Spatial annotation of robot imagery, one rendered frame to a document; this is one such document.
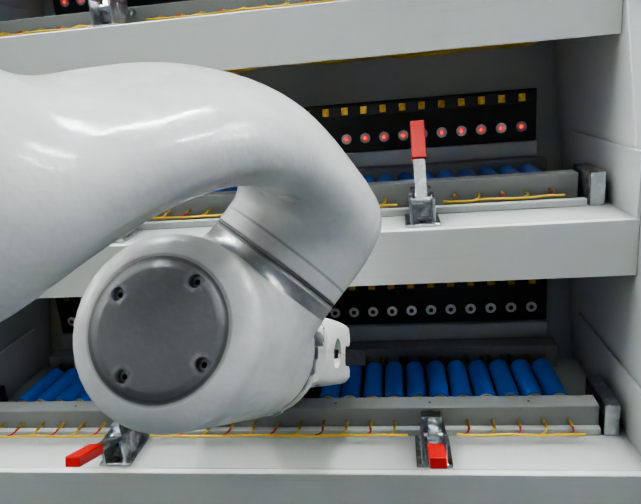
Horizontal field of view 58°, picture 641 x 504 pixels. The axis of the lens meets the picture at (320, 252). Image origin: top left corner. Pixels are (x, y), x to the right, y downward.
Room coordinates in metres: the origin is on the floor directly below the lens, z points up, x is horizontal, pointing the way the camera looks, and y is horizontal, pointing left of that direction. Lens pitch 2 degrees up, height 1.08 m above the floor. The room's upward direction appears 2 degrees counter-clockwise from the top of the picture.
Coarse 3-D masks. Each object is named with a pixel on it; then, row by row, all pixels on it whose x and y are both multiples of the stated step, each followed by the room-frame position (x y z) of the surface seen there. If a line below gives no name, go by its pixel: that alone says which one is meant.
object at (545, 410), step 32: (0, 416) 0.55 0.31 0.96; (32, 416) 0.55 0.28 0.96; (64, 416) 0.55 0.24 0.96; (96, 416) 0.54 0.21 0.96; (288, 416) 0.52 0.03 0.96; (320, 416) 0.51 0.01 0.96; (352, 416) 0.51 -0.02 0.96; (384, 416) 0.51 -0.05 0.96; (416, 416) 0.50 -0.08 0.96; (448, 416) 0.50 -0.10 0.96; (480, 416) 0.49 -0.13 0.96; (512, 416) 0.49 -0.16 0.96; (544, 416) 0.49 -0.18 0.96; (576, 416) 0.48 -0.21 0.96
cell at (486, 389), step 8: (480, 360) 0.58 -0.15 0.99; (472, 368) 0.57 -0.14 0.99; (480, 368) 0.56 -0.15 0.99; (472, 376) 0.56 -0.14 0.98; (480, 376) 0.55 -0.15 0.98; (488, 376) 0.55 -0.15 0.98; (472, 384) 0.55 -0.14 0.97; (480, 384) 0.53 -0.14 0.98; (488, 384) 0.53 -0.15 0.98; (480, 392) 0.52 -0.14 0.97; (488, 392) 0.52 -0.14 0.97
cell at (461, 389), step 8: (456, 360) 0.58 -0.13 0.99; (448, 368) 0.58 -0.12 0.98; (456, 368) 0.57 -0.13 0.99; (464, 368) 0.57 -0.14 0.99; (448, 376) 0.57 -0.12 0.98; (456, 376) 0.55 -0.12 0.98; (464, 376) 0.55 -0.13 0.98; (456, 384) 0.54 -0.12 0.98; (464, 384) 0.54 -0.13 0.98; (456, 392) 0.53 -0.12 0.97; (464, 392) 0.52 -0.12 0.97
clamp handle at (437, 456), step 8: (432, 424) 0.46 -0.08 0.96; (432, 432) 0.47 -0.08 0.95; (432, 440) 0.45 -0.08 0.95; (440, 440) 0.45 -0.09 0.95; (432, 448) 0.42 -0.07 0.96; (440, 448) 0.42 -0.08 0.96; (432, 456) 0.40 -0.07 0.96; (440, 456) 0.40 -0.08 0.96; (432, 464) 0.40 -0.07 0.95; (440, 464) 0.40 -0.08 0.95
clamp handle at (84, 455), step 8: (112, 424) 0.50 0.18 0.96; (120, 432) 0.50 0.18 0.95; (104, 440) 0.49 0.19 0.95; (112, 440) 0.49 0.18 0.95; (120, 440) 0.50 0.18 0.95; (88, 448) 0.46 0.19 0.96; (96, 448) 0.46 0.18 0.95; (104, 448) 0.47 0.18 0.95; (72, 456) 0.44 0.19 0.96; (80, 456) 0.44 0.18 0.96; (88, 456) 0.45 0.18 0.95; (96, 456) 0.46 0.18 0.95; (72, 464) 0.43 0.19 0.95; (80, 464) 0.43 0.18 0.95
